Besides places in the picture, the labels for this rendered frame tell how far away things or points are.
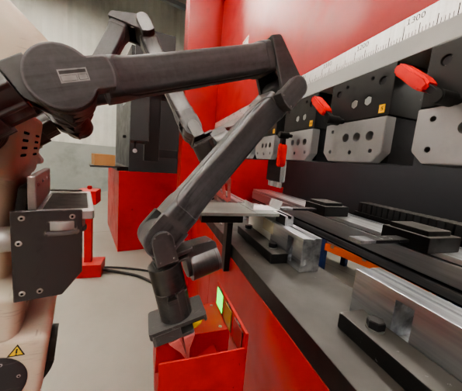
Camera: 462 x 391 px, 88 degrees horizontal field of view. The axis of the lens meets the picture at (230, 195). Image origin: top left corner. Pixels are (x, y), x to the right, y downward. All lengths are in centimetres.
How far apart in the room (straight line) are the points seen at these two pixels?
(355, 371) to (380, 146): 35
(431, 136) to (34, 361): 77
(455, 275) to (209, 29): 168
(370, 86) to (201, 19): 144
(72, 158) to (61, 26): 319
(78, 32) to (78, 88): 788
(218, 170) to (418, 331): 40
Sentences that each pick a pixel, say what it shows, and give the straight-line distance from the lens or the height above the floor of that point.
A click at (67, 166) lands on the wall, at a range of 776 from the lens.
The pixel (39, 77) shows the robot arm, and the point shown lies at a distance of 38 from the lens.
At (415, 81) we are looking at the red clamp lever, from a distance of 43.
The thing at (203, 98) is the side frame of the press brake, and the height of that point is 154.
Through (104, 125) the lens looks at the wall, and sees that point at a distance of 777.
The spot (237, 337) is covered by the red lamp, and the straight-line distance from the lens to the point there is 55.
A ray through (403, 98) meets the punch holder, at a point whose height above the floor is 129.
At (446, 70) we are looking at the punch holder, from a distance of 47.
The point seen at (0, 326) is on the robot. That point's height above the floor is 84.
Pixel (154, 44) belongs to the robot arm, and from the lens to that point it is 94.
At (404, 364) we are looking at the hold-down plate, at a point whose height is 91.
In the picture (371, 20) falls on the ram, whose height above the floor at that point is 143.
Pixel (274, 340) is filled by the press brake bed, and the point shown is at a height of 78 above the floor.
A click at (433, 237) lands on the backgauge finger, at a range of 73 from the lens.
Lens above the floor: 115
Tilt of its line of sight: 8 degrees down
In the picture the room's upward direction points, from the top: 5 degrees clockwise
